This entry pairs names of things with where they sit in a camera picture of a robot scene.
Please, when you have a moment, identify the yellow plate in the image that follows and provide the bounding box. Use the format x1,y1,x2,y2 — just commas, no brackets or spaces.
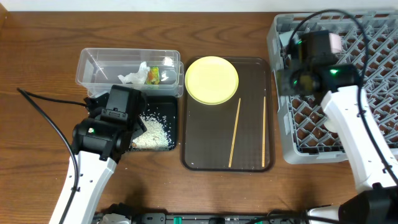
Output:
185,56,239,105

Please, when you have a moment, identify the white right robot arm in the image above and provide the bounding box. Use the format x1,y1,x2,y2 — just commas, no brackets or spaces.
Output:
277,30,397,223

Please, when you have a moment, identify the yellow green wrapper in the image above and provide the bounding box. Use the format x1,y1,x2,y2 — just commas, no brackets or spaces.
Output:
146,67,160,85

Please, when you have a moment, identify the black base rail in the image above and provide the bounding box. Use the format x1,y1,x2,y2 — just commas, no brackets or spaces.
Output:
93,203,343,224

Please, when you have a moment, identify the clear plastic waste bin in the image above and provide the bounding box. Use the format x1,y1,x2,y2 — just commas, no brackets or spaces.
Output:
75,48,184,97

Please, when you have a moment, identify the white bowl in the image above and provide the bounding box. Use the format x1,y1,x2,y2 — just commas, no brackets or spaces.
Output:
329,33,343,54

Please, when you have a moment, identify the light blue bowl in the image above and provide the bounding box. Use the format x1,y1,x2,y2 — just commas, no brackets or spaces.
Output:
279,31,300,49

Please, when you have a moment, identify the brown serving tray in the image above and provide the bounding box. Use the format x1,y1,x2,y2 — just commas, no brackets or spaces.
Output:
180,57,275,172

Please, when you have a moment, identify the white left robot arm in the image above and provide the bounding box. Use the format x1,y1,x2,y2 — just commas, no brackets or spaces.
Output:
50,85,147,223

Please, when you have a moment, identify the white tissue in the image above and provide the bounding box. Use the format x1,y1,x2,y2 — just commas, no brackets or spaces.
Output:
118,62,150,85

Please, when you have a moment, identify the black waste tray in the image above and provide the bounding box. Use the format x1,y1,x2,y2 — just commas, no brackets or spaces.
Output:
129,96,178,151

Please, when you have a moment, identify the rice pile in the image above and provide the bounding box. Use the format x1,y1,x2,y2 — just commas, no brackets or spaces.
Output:
131,116,172,151

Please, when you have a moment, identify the white green cup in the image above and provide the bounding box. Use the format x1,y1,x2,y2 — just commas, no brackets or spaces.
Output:
323,119,337,133

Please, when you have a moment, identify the grey dishwasher rack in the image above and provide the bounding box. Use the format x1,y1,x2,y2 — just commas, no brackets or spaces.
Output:
267,11,397,164

